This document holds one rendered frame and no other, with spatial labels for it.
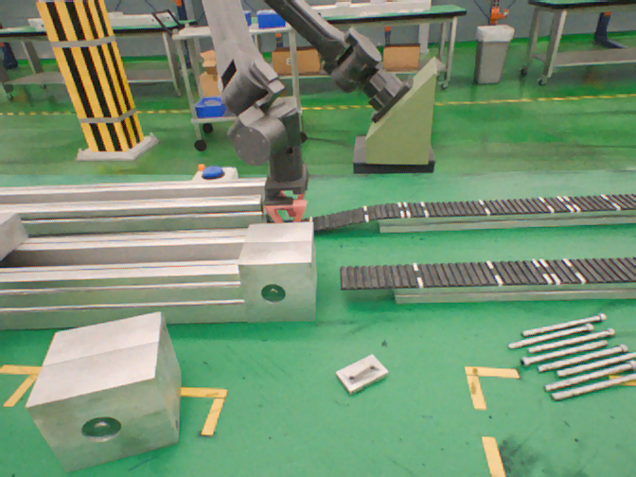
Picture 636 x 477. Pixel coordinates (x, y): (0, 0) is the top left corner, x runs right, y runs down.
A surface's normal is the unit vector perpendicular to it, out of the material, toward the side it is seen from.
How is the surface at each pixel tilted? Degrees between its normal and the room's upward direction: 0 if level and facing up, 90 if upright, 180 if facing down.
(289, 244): 0
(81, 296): 90
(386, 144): 90
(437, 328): 0
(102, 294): 90
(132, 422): 90
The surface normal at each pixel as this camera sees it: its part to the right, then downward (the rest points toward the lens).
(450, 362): -0.06, -0.85
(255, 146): -0.37, 0.50
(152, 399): 0.24, 0.51
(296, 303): -0.03, 0.53
